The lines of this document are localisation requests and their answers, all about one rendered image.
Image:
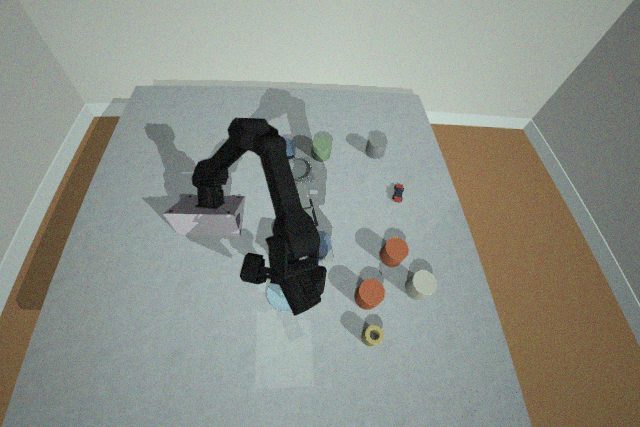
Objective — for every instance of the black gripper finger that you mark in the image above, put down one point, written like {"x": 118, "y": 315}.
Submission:
{"x": 261, "y": 279}

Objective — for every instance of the orange cylinder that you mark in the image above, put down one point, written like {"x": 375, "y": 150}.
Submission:
{"x": 369, "y": 294}
{"x": 393, "y": 252}

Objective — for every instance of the white cylinder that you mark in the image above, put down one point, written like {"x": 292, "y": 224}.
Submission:
{"x": 420, "y": 285}

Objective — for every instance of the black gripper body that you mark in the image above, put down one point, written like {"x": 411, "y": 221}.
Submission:
{"x": 252, "y": 269}

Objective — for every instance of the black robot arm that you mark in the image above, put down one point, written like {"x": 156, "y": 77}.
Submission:
{"x": 294, "y": 232}

